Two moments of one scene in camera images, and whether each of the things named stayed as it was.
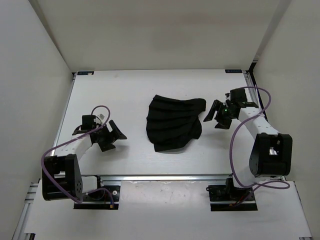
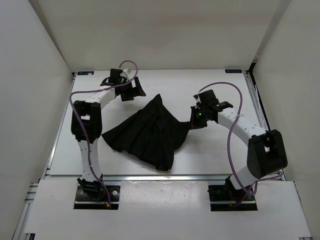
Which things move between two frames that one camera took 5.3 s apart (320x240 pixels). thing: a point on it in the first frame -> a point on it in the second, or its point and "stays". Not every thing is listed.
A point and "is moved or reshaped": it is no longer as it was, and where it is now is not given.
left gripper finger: [116, 130] -> [140, 90]
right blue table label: [233, 71] stays
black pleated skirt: [171, 122] is moved or reshaped
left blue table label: [85, 73] stays
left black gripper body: [104, 136] -> [128, 88]
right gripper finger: [223, 123] -> [198, 124]
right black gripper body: [224, 112] -> [202, 115]
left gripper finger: [105, 147] -> [126, 97]
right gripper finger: [216, 106] -> [194, 115]
